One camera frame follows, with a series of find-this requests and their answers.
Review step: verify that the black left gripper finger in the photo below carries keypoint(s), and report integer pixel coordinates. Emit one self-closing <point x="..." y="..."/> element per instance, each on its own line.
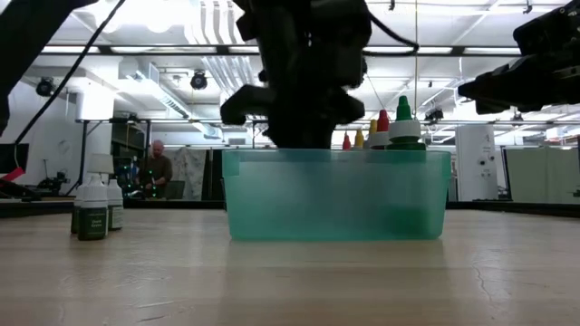
<point x="285" y="138"/>
<point x="319" y="138"/>

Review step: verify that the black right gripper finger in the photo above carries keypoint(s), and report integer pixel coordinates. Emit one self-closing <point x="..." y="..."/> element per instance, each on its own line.
<point x="503" y="86"/>
<point x="491" y="108"/>

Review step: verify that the large orange food coloring bottle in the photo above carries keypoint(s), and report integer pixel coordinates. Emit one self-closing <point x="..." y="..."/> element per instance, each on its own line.
<point x="346" y="142"/>

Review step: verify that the large yellow food coloring bottle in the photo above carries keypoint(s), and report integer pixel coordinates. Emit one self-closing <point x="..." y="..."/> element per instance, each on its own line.
<point x="372" y="127"/>
<point x="358" y="138"/>

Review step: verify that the large red food coloring bottle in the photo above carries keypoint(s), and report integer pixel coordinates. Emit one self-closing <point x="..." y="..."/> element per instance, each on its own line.
<point x="383" y="120"/>

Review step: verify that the large green food coloring bottle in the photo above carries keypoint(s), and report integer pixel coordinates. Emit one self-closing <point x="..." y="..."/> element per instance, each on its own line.
<point x="404" y="129"/>

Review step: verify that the small green dropper bottle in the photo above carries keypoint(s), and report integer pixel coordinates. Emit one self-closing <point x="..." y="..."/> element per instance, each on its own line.
<point x="93" y="222"/>

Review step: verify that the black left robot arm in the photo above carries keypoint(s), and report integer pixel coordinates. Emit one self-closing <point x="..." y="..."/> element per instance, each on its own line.
<point x="22" y="36"/>

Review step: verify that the white round column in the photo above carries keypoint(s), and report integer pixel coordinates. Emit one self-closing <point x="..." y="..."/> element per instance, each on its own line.
<point x="476" y="163"/>

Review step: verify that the green cutting mat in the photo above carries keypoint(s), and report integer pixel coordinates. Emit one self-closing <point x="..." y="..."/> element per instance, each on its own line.
<point x="317" y="199"/>

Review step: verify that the grey partition panel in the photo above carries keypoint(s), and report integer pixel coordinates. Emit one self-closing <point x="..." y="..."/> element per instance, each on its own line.
<point x="544" y="174"/>

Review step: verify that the black laptop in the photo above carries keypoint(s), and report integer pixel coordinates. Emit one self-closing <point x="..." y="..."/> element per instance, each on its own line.
<point x="175" y="190"/>

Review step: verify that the person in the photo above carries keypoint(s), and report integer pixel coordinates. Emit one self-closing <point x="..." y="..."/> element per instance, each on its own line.
<point x="156" y="169"/>

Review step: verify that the black monitor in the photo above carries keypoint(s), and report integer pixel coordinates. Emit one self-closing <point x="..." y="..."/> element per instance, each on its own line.
<point x="13" y="156"/>

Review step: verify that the black ceiling-hung camera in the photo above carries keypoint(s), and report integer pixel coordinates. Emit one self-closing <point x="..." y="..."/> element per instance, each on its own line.
<point x="45" y="87"/>
<point x="434" y="114"/>
<point x="198" y="80"/>

